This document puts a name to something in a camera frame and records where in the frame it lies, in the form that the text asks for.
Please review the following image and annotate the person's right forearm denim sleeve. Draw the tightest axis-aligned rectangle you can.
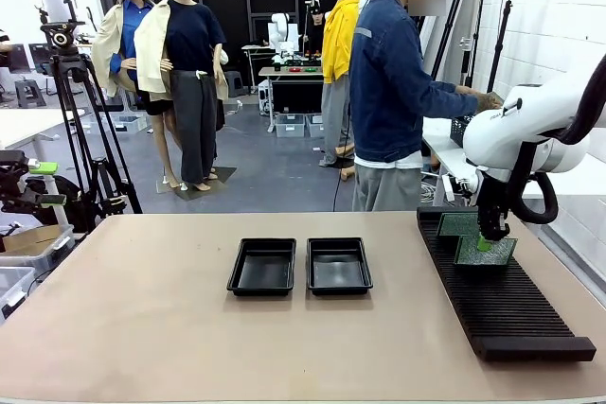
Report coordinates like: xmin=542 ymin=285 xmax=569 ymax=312
xmin=423 ymin=79 xmax=479 ymax=117

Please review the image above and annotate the clear lidded storage bin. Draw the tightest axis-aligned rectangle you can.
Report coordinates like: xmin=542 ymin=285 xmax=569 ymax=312
xmin=0 ymin=223 xmax=76 ymax=277

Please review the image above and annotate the grey step stool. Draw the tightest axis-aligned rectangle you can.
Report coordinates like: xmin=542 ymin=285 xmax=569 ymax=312
xmin=224 ymin=71 xmax=245 ymax=97

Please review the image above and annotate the black cabinet under table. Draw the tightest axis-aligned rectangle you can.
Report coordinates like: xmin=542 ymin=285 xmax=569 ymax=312
xmin=272 ymin=80 xmax=324 ymax=114

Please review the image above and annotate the dark mannequin base plate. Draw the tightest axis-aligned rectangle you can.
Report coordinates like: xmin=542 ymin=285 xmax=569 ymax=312
xmin=155 ymin=166 xmax=238 ymax=202

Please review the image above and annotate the clear bin with black latch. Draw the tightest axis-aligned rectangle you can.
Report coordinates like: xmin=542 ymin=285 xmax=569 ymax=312
xmin=0 ymin=266 xmax=38 ymax=325

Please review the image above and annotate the green circuit board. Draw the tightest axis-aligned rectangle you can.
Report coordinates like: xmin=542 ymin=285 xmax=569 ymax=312
xmin=436 ymin=213 xmax=482 ymax=238
xmin=453 ymin=235 xmax=518 ymax=268

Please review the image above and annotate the white cable bundle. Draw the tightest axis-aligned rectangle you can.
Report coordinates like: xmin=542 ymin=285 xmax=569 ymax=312
xmin=419 ymin=180 xmax=449 ymax=206

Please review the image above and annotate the mannequin in yellow hoodie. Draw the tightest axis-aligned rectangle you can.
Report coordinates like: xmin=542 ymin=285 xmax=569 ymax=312
xmin=319 ymin=0 xmax=364 ymax=168

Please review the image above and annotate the person's right hand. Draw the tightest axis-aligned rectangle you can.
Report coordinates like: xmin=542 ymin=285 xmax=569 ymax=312
xmin=474 ymin=93 xmax=503 ymax=112

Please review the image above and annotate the person's left forearm denim sleeve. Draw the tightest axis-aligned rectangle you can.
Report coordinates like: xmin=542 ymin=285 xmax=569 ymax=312
xmin=428 ymin=75 xmax=459 ymax=92

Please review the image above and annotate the mannequin in blue shirt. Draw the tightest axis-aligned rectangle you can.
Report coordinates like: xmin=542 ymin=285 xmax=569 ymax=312
xmin=91 ymin=0 xmax=184 ymax=190

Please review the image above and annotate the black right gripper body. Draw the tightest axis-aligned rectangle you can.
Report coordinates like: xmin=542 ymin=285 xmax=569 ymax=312
xmin=474 ymin=172 xmax=512 ymax=223

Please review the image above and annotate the white side table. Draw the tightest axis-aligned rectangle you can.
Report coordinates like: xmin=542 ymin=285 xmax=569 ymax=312
xmin=420 ymin=117 xmax=606 ymax=200

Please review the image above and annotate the black step stool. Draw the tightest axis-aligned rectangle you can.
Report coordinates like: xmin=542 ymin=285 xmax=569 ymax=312
xmin=13 ymin=79 xmax=47 ymax=109

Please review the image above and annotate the white desk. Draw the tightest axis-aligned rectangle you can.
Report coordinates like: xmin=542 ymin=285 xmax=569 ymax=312
xmin=0 ymin=108 xmax=86 ymax=149

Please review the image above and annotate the person in denim jacket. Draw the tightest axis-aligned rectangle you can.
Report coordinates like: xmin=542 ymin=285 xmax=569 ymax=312
xmin=348 ymin=0 xmax=451 ymax=213

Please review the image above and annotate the black camera tripod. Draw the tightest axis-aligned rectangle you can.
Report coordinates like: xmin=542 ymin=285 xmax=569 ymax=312
xmin=40 ymin=20 xmax=143 ymax=216

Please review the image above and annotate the black ESD tray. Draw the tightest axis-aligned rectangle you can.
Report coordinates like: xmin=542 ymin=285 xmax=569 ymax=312
xmin=225 ymin=237 xmax=297 ymax=297
xmin=306 ymin=237 xmax=375 ymax=296

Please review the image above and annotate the wooden top work table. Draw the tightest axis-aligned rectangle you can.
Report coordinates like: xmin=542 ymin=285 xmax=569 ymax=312
xmin=258 ymin=66 xmax=326 ymax=133

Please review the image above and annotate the brown cardboard box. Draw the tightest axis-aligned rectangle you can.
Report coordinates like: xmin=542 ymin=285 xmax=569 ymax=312
xmin=2 ymin=225 xmax=62 ymax=254

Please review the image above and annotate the grey plastic basket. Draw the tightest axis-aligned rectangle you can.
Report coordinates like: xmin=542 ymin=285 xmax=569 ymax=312
xmin=449 ymin=114 xmax=475 ymax=149

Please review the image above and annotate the black slotted board rack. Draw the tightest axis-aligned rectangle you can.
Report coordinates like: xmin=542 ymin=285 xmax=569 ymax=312
xmin=416 ymin=206 xmax=597 ymax=362

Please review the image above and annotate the black light stand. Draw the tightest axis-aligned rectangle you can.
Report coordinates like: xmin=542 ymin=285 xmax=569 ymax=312
xmin=487 ymin=0 xmax=515 ymax=93

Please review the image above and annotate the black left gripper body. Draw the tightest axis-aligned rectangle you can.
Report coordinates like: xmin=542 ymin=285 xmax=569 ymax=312
xmin=0 ymin=150 xmax=42 ymax=214

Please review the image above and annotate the mannequin in navy tee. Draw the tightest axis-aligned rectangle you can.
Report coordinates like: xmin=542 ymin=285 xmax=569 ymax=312
xmin=134 ymin=0 xmax=229 ymax=192

